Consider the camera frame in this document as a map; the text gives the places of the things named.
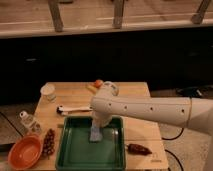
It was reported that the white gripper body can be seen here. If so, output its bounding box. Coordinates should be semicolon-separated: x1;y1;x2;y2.
92;112;112;128

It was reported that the blue sponge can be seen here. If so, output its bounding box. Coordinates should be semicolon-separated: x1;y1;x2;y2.
90;125;102;142

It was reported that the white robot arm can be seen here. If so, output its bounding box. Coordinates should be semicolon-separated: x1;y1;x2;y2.
90;81;213;171

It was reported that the green plastic tray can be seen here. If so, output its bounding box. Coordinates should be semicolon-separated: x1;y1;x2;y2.
55;116;126;171

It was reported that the yellow banana piece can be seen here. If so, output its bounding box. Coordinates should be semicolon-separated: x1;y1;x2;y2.
86;85;97;94

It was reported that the orange fruit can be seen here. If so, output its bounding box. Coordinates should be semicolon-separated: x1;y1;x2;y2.
93;79;103;88

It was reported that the white paper cup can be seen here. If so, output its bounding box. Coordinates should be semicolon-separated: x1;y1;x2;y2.
40;83;56;101

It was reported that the dark red grape bunch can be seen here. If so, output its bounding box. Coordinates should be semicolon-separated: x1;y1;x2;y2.
42;129;55;157

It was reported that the clear plastic bottle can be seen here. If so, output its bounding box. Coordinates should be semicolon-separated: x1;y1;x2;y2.
19;111;42;134

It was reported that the orange plastic bowl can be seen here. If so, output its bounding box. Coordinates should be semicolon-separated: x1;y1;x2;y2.
8;135;43;170

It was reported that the white handled brush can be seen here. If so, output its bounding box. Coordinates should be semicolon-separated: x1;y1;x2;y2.
56;106;91;116

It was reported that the black cable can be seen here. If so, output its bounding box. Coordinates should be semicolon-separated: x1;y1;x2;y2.
161;127;185;171

